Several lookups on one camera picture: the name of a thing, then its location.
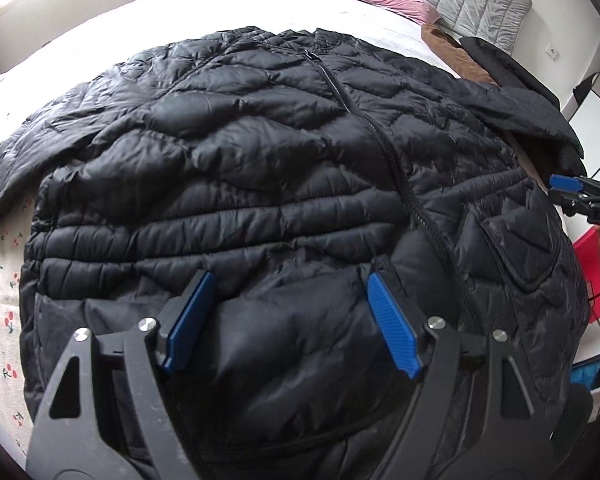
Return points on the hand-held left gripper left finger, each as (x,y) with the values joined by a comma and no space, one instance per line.
(194,316)

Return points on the black quilted puffer jacket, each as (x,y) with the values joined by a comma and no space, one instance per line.
(260,170)

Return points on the white cherry print bed sheet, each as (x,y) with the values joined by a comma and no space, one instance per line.
(130,35)

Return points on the blue woven item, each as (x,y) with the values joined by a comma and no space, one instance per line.
(584,374)

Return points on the smooth black garment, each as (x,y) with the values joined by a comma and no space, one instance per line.
(510,70)

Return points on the brown cloth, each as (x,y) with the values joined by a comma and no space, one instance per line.
(455,52)

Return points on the red plastic stool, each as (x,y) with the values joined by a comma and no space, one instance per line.
(586,260)

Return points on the white wall socket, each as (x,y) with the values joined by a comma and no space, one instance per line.
(551,51)

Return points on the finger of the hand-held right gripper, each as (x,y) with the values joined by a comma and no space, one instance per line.
(565,201)
(566,182)

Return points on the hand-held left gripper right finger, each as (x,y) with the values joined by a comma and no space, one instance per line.
(393,324)

